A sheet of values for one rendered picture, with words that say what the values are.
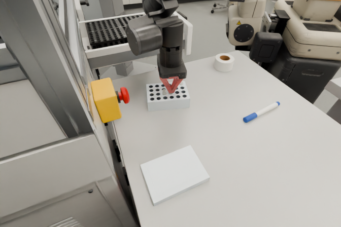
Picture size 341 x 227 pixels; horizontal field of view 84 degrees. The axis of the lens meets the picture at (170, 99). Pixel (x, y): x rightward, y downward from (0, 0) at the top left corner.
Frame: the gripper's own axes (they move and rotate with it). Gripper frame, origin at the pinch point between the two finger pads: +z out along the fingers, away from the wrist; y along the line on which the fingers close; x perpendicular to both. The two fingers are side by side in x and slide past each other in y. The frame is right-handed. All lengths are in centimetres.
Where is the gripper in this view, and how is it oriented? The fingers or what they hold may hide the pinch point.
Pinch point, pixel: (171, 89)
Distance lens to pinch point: 55.2
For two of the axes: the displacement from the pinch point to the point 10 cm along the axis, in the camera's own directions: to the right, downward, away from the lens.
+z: 0.1, 7.4, 6.7
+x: 9.9, -1.1, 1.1
